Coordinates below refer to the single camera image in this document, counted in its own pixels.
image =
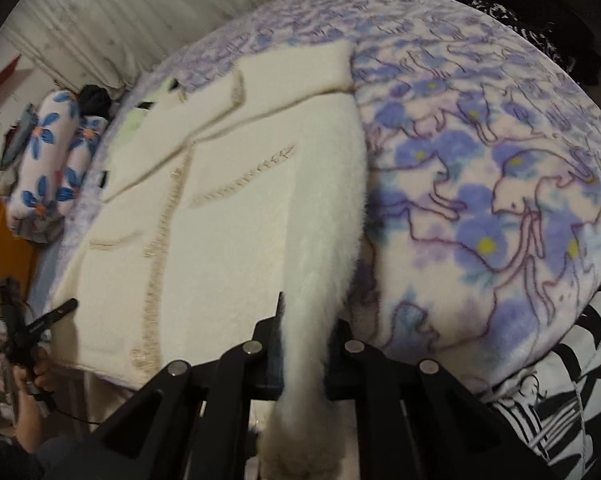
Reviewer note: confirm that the person's left forearm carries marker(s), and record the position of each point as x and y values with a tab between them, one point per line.
28	420

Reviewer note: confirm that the grey blue bed sheet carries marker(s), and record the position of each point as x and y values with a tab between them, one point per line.
55	260

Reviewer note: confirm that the black white striped cloth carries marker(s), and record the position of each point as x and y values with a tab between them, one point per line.
580	385

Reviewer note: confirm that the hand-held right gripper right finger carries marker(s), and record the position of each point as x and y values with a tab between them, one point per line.
338	365

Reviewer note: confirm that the rolled blue flower quilt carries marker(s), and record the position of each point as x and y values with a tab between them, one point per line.
45	160

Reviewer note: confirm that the black white patterned clothing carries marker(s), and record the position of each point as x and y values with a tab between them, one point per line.
530	30

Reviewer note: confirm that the white patterned curtain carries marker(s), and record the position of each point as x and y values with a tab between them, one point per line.
130	10

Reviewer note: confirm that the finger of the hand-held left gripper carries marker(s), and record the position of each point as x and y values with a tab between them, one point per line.
9	297
55	314

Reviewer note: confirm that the light green garment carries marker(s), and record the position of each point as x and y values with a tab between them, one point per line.
133	122

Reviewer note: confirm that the white fuzzy cardigan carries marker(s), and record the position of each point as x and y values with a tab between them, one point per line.
220	240

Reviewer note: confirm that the orange wooden bed frame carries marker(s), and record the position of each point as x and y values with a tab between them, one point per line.
0	250

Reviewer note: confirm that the person's dark clothing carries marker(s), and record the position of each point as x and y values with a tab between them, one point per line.
10	460

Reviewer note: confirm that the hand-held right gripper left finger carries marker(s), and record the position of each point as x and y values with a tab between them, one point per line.
273	360

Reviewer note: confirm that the purple floral fleece blanket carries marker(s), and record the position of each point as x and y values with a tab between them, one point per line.
480	160

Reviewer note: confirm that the person's left hand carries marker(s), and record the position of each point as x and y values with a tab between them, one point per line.
39	372

